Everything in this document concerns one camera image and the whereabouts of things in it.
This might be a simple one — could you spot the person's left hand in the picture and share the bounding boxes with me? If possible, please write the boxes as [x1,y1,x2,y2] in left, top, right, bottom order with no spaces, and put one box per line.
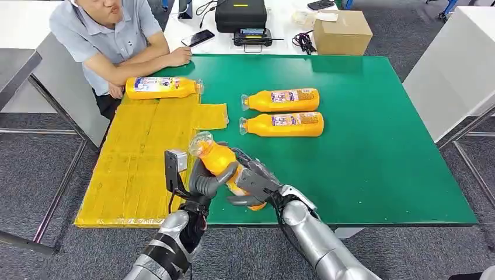
[108,82,126,100]

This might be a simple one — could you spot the person's right hand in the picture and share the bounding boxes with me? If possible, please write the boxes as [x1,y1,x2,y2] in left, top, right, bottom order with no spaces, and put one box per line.
[167,46,193,68]

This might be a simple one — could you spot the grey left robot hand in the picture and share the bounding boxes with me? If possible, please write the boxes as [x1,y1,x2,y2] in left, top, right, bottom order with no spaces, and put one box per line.
[185,158,239,209]

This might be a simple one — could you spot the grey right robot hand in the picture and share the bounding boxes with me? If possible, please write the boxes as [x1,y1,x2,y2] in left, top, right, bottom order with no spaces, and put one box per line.
[226,146,283,208]

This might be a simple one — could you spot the orange drink bottle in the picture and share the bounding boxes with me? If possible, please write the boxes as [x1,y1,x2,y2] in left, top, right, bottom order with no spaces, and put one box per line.
[240,87,320,113]
[239,112,325,138]
[124,76,204,100]
[188,131,267,211]

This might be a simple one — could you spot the black smartphone with reflective screen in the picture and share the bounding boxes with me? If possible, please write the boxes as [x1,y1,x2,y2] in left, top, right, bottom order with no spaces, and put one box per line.
[180,29,215,48]

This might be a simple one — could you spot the black standing device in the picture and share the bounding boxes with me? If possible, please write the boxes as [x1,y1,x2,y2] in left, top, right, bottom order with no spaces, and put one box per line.
[177,0,193,20]

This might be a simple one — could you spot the person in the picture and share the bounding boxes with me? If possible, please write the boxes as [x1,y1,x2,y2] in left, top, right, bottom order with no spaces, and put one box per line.
[49,0,193,120]

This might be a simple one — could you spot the white table with grey panel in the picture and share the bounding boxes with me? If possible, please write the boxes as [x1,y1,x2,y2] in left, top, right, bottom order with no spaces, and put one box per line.
[0,0,111,149]

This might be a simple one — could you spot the yellow plastic sheet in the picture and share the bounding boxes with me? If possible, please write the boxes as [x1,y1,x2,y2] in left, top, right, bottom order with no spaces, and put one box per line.
[74,92,229,229]

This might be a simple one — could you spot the black carry case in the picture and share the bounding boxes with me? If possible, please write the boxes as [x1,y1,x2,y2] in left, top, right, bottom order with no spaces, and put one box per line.
[215,0,267,34]

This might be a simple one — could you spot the black handheld controller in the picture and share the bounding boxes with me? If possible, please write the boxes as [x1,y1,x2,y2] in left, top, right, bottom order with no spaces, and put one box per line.
[232,28,285,54]

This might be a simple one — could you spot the white table with items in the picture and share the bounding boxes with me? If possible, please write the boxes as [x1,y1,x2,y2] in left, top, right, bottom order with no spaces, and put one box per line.
[162,0,346,55]

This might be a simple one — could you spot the green table mat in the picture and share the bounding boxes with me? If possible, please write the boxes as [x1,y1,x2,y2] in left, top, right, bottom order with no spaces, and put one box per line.
[152,54,478,226]

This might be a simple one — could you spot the clear plastic bag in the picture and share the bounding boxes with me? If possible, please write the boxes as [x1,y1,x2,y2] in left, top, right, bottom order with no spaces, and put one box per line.
[291,10,317,29]

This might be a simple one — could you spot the dark smartphone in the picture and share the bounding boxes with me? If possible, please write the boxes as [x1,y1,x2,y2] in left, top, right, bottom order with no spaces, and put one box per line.
[306,0,336,11]

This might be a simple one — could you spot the brown cardboard box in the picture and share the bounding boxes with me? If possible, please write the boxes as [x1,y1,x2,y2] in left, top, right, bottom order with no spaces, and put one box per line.
[313,10,374,56]

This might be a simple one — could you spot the white table with steel legs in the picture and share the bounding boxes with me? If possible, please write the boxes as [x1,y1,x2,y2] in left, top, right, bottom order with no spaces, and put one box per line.
[402,5,495,209]

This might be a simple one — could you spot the black robot foot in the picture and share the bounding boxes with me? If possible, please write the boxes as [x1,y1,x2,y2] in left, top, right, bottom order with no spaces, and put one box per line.
[448,265,495,280]

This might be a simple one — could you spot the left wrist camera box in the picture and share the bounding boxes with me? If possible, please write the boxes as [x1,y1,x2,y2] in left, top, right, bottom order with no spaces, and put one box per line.
[164,149,189,194]

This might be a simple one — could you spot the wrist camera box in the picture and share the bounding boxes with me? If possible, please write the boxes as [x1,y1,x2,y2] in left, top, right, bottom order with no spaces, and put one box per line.
[279,184,319,212]
[164,149,189,194]

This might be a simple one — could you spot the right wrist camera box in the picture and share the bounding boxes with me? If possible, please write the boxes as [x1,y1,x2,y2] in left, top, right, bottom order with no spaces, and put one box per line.
[279,184,319,212]

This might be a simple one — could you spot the thin black cable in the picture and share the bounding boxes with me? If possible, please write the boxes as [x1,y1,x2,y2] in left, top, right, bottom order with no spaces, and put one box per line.
[195,0,218,29]

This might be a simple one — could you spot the grey table with steel frame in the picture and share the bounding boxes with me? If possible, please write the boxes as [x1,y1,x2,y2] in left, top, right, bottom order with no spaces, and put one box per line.
[0,50,97,256]

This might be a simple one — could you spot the coiled black cable bundle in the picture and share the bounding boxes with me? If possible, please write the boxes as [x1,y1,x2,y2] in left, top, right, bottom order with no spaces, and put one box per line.
[291,30,317,55]

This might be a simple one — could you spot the blue wheeled frame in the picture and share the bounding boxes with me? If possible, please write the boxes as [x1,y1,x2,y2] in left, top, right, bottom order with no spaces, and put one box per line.
[425,0,458,22]

